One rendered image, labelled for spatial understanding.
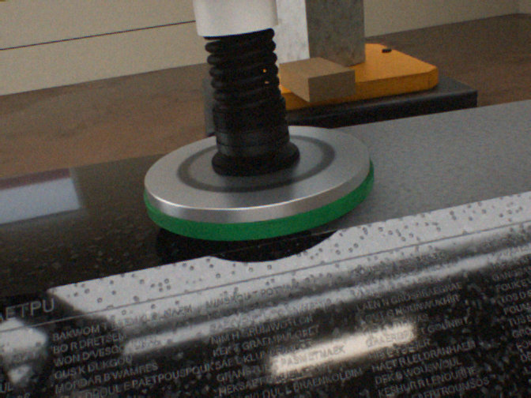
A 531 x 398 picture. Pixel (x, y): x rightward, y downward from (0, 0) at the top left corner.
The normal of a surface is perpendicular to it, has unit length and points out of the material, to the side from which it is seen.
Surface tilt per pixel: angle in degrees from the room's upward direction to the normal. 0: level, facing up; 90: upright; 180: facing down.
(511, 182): 0
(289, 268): 45
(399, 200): 0
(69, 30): 90
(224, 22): 90
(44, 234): 0
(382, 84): 90
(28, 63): 90
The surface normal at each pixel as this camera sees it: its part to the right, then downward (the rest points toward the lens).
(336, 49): 0.60, 0.26
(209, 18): -0.58, 0.40
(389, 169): -0.12, -0.90
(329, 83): 0.26, 0.37
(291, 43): -0.79, 0.33
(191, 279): 0.05, -0.37
